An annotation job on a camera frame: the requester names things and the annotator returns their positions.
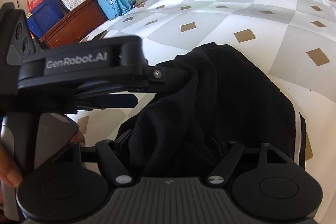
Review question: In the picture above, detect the black jacket with white stripes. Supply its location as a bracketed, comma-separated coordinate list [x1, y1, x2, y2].
[119, 43, 306, 177]

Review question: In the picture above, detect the checkered diamond tablecloth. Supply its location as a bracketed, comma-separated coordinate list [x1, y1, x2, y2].
[84, 0, 335, 223]

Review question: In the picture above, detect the blue storage box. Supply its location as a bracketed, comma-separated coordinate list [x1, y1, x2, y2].
[26, 0, 64, 39]

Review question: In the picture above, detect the person's left hand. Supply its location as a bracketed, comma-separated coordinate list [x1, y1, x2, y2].
[0, 146, 23, 189]

